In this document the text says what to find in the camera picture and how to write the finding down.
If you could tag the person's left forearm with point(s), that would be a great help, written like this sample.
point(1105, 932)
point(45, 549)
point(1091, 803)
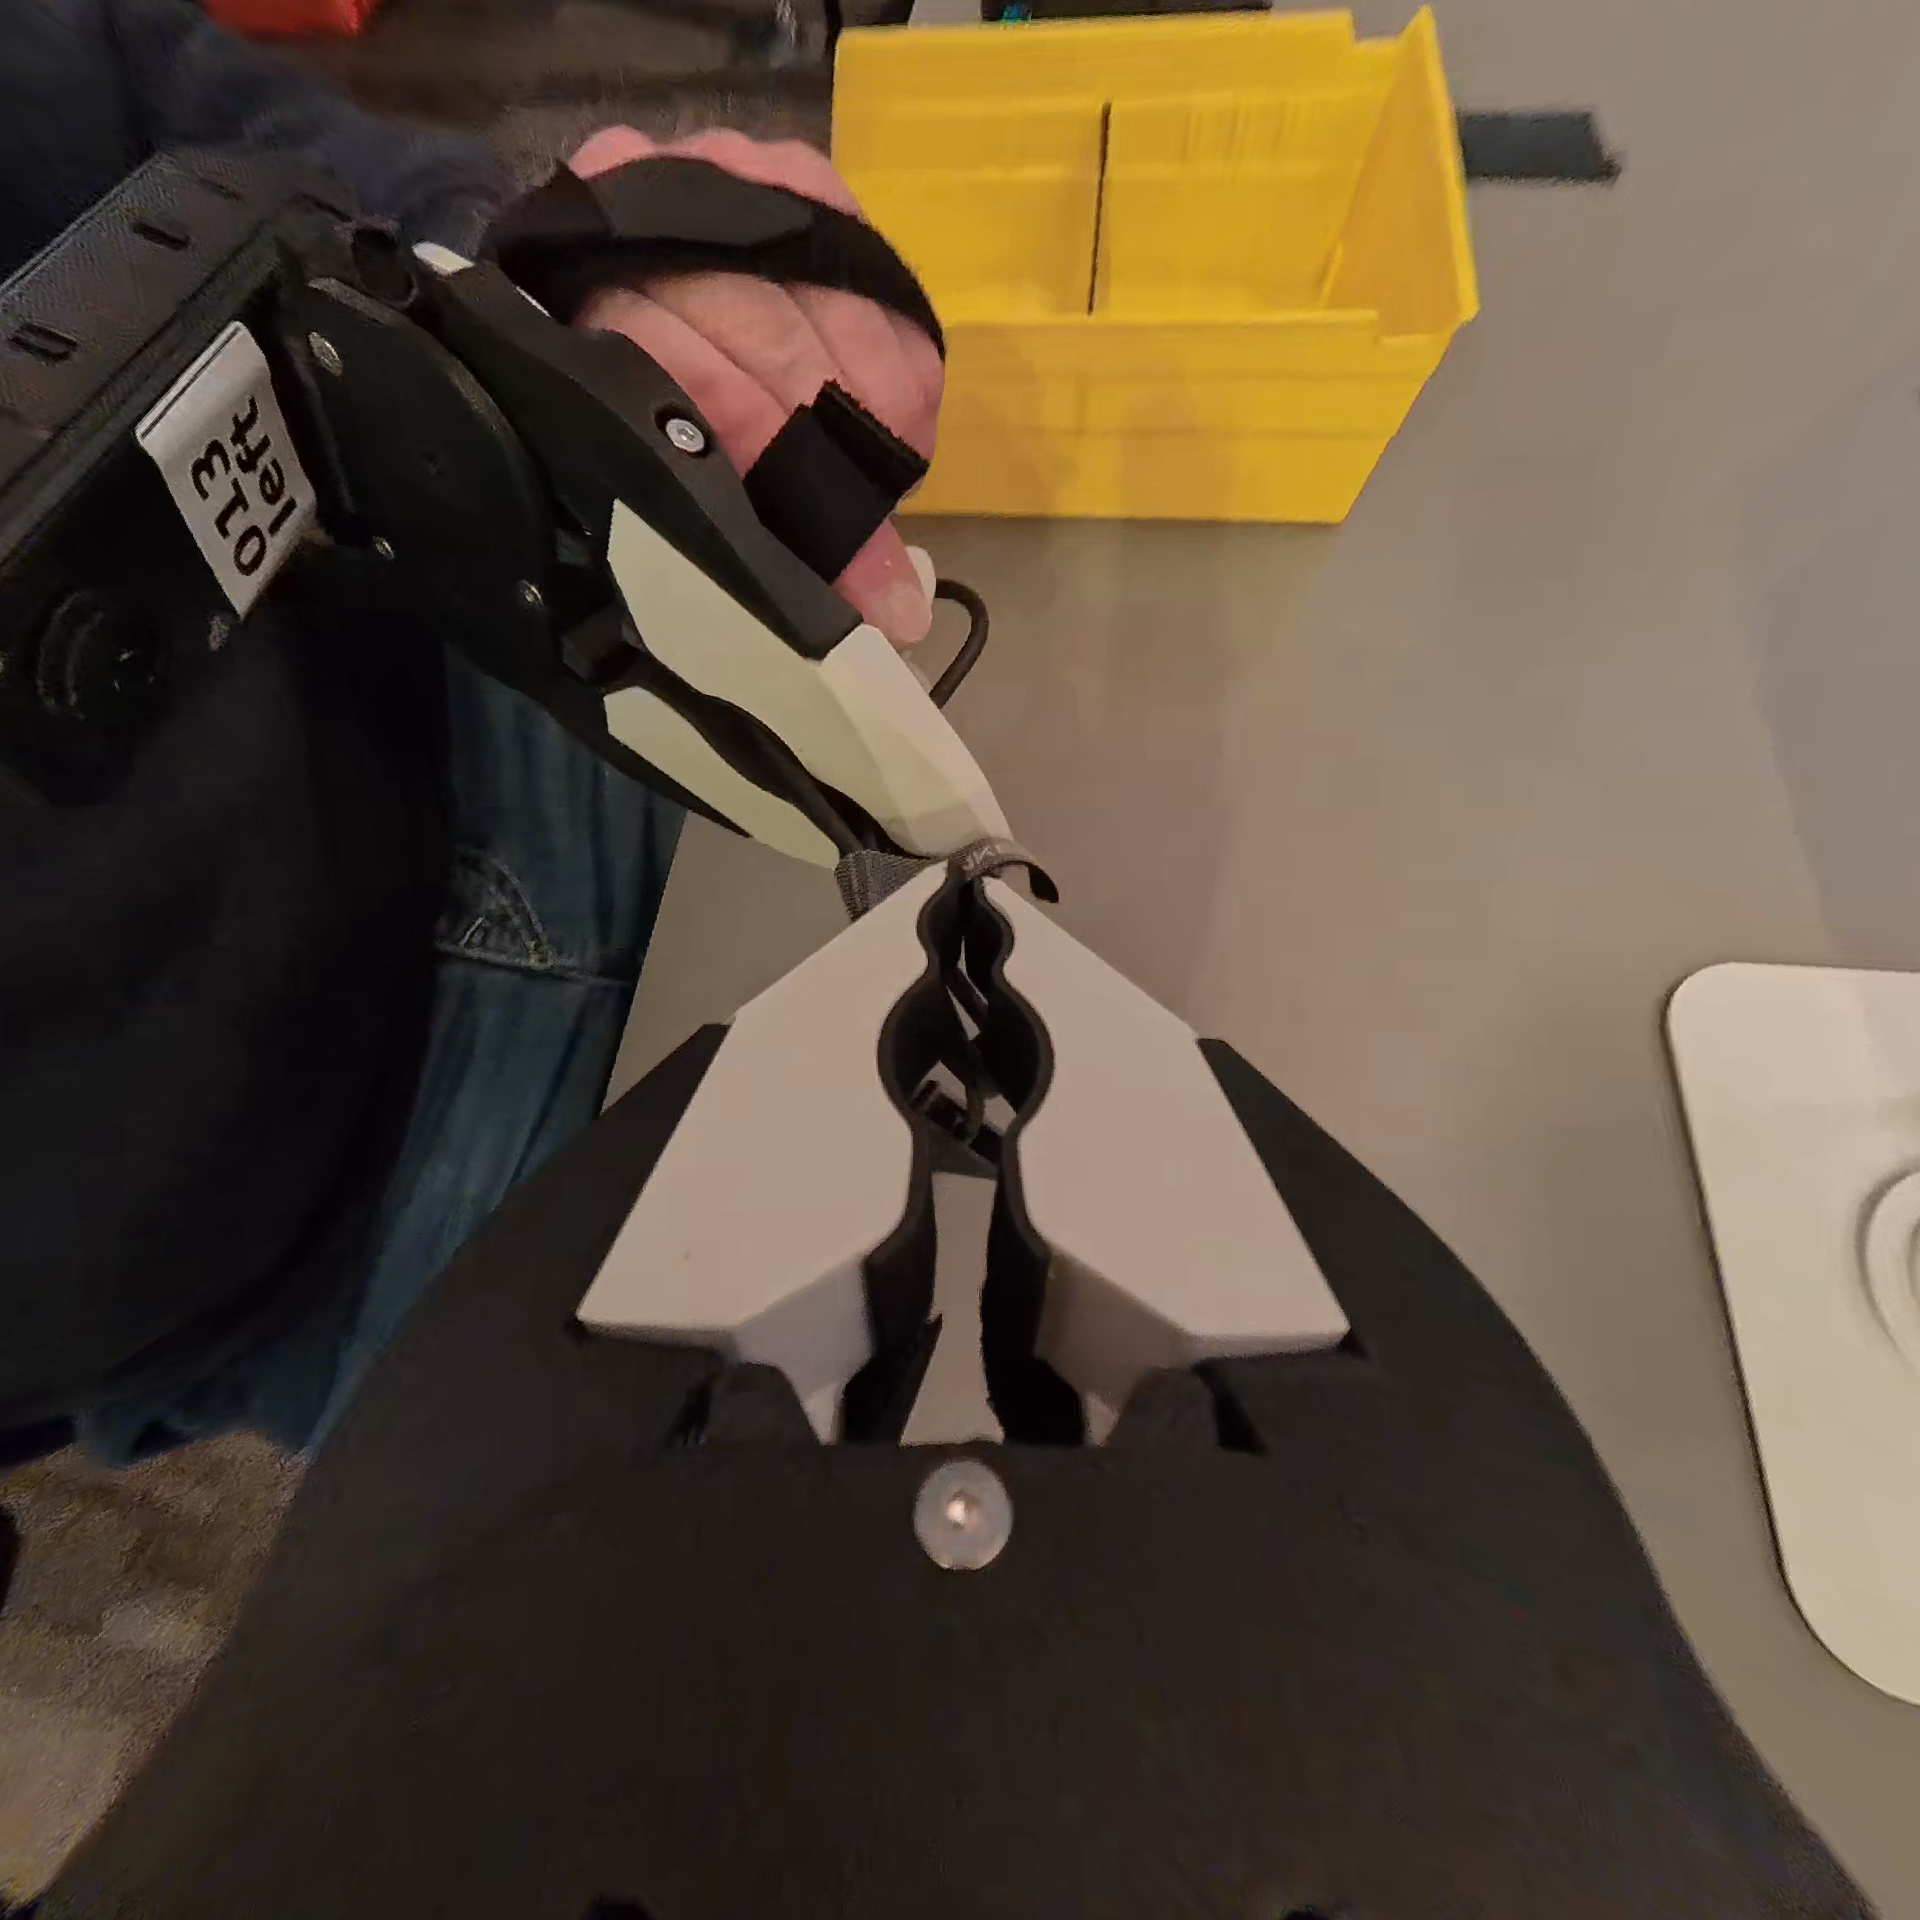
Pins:
point(182, 104)

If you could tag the yellow plastic bin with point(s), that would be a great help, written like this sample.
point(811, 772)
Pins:
point(1201, 388)

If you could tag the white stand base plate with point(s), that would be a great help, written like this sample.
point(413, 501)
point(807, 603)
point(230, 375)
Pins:
point(1800, 1261)

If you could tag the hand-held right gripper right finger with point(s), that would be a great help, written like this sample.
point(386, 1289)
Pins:
point(1188, 1199)

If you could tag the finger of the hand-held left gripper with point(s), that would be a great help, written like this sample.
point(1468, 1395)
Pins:
point(685, 756)
point(811, 675)

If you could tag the small black table strip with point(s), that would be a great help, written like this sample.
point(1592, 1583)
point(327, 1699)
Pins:
point(1535, 145)

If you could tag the person's left hand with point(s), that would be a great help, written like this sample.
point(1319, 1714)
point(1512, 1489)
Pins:
point(752, 346)

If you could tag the person's legs in jeans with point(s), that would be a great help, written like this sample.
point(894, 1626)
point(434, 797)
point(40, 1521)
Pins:
point(512, 1018)

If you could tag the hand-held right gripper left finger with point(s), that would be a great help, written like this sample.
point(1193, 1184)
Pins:
point(752, 1199)

